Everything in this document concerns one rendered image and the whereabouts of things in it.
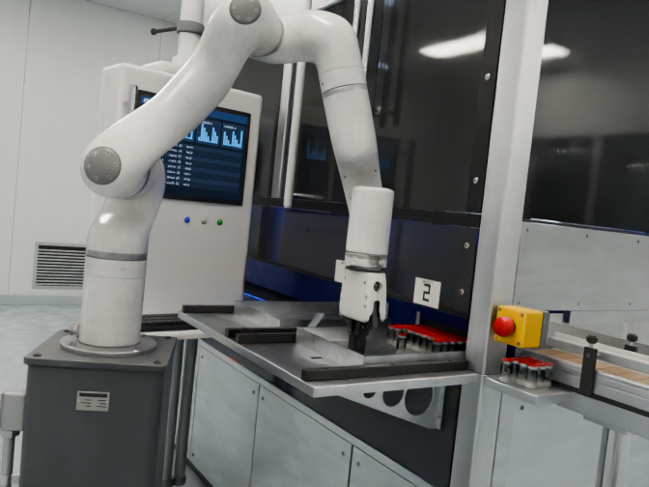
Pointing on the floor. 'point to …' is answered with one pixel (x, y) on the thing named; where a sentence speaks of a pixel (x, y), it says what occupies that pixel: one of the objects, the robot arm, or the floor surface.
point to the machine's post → (498, 236)
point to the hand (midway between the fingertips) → (356, 344)
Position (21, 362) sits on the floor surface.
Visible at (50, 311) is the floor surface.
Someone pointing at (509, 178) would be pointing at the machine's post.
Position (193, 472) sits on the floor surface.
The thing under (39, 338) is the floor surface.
